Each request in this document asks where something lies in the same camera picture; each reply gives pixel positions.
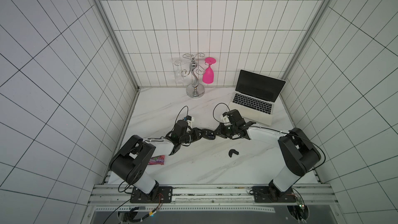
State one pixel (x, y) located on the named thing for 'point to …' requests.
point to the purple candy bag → (158, 159)
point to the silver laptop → (255, 95)
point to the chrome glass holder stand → (195, 90)
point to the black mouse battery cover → (232, 151)
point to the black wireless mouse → (208, 134)
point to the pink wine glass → (208, 75)
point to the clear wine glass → (179, 78)
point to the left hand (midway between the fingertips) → (203, 135)
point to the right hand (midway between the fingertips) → (208, 134)
